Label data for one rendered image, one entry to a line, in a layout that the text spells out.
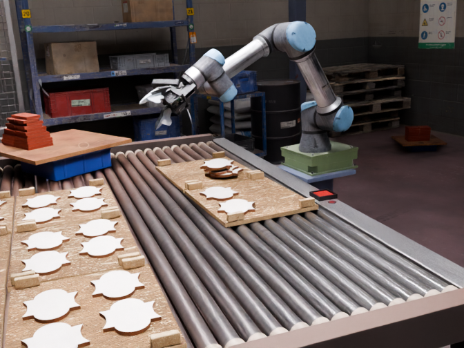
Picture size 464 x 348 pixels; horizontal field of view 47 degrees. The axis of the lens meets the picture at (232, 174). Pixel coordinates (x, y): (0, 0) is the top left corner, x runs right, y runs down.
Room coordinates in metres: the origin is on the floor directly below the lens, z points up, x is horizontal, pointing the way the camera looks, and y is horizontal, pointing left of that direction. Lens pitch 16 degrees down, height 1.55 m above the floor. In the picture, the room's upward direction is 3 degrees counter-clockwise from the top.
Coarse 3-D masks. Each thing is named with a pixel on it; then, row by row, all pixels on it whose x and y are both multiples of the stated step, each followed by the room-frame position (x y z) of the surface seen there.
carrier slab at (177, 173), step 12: (156, 168) 2.36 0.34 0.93; (168, 168) 2.32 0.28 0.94; (180, 168) 2.31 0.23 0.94; (192, 168) 2.30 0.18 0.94; (168, 180) 2.18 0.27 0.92; (180, 180) 2.12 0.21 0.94; (204, 180) 2.11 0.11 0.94; (216, 180) 2.10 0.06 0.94; (228, 180) 2.09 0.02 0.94; (240, 180) 2.09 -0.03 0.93
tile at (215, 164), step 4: (212, 160) 2.22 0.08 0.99; (216, 160) 2.21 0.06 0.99; (220, 160) 2.21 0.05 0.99; (224, 160) 2.21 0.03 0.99; (232, 160) 2.20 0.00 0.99; (204, 164) 2.15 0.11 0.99; (208, 164) 2.15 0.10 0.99; (212, 164) 2.15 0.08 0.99; (216, 164) 2.14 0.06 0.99; (220, 164) 2.14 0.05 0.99; (224, 164) 2.14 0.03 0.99; (228, 164) 2.13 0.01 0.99; (208, 168) 2.12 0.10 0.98; (212, 168) 2.10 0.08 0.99; (216, 168) 2.10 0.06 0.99; (220, 168) 2.10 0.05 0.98
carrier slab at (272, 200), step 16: (192, 192) 1.96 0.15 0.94; (240, 192) 1.93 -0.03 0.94; (256, 192) 1.92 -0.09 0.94; (272, 192) 1.91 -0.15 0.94; (288, 192) 1.90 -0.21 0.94; (208, 208) 1.77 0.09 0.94; (256, 208) 1.74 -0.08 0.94; (272, 208) 1.74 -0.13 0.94; (288, 208) 1.73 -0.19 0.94; (304, 208) 1.72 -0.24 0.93; (224, 224) 1.61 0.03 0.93
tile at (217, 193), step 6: (204, 192) 1.91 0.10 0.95; (210, 192) 1.91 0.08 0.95; (216, 192) 1.91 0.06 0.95; (222, 192) 1.90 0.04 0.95; (228, 192) 1.90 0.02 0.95; (234, 192) 1.90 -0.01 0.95; (210, 198) 1.85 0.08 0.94; (216, 198) 1.84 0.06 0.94; (222, 198) 1.84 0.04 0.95; (228, 198) 1.84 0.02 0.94
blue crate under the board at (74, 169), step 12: (84, 156) 2.36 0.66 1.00; (96, 156) 2.40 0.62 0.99; (108, 156) 2.45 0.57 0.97; (24, 168) 2.42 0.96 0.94; (36, 168) 2.35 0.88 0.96; (48, 168) 2.27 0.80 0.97; (60, 168) 2.26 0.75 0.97; (72, 168) 2.31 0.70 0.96; (84, 168) 2.35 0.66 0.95; (96, 168) 2.40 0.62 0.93
